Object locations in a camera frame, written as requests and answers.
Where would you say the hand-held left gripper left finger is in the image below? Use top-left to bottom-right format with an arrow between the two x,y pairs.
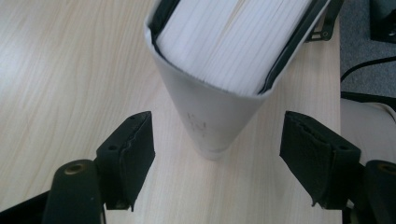
94,110 -> 156,213

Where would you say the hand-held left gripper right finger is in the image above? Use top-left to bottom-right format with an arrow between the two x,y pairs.
278,110 -> 362,210

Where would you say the white book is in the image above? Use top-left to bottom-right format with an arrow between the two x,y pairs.
143,0 -> 332,161

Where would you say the black box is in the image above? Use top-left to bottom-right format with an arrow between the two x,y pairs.
369,0 -> 396,45

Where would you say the beige rounded object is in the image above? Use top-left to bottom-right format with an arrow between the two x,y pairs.
339,98 -> 396,166

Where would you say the thick black cable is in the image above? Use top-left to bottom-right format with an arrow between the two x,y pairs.
340,91 -> 396,112

